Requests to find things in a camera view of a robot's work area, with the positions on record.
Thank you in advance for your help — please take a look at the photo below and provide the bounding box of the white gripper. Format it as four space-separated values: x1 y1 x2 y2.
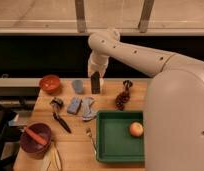
88 59 108 77

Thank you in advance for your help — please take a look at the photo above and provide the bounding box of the black rectangular eraser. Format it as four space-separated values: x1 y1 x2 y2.
91 71 100 94

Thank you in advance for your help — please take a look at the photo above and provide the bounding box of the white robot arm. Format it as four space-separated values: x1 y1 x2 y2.
88 29 204 171

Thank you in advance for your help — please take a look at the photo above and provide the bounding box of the white metal cup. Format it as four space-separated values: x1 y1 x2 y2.
100 78 104 88

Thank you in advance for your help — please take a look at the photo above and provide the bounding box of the blue plastic cup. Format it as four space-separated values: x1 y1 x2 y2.
72 80 84 94

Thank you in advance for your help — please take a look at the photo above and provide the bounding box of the orange bowl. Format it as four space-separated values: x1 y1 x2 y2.
39 75 60 93

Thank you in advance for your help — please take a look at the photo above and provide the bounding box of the crumpled blue cloth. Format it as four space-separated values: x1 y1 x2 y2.
82 97 97 121

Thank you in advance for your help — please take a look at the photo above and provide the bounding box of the apple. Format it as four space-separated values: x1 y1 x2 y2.
129 122 144 137

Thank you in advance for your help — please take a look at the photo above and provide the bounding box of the green plastic tray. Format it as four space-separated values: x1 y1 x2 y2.
96 110 144 163

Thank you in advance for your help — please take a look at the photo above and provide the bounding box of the red stick in bowl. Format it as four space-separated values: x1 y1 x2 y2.
25 127 47 146

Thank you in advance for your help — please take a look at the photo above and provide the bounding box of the purple bowl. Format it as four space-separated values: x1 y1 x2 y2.
20 123 51 156

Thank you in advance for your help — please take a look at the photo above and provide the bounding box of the yellow banana peel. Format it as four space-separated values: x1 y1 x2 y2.
40 142 62 171

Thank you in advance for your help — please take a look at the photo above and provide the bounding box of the black chair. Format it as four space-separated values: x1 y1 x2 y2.
0 104 21 171

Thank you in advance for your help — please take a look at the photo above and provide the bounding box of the black handled brush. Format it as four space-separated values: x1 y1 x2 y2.
50 97 71 133

